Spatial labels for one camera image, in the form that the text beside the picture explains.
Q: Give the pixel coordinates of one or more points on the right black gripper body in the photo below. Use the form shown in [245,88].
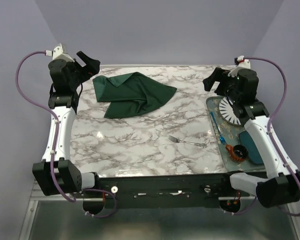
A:
[227,87]

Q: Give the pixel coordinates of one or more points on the dark green cloth napkin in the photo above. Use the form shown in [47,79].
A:
[131,95]

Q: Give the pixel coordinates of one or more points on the white blue striped plate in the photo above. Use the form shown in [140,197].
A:
[227,113]

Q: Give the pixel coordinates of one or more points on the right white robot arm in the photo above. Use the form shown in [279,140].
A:
[282,184]

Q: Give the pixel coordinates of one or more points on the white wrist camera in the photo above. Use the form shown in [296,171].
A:
[241,63]
[60,52]

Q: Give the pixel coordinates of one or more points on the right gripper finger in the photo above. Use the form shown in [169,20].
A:
[218,75]
[209,82]

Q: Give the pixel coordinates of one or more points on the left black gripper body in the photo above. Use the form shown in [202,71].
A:
[79,73]

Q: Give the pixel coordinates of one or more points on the silver metal fork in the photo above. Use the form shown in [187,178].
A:
[177,140]

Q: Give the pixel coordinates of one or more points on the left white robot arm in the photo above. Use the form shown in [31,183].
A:
[56,173]

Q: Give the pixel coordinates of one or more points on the teal oval dish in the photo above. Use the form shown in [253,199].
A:
[253,153]

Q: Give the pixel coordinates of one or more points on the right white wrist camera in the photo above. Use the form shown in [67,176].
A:
[241,63]

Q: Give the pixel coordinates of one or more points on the blue plastic utensil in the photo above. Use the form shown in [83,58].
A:
[221,138]

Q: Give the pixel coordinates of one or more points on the green patterned serving tray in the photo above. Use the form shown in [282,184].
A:
[233,134]

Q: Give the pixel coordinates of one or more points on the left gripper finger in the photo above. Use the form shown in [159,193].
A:
[83,57]
[92,66]

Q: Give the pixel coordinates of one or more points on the orange black mug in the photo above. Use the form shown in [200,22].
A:
[238,153]

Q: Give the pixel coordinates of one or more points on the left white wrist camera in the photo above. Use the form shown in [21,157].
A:
[60,52]

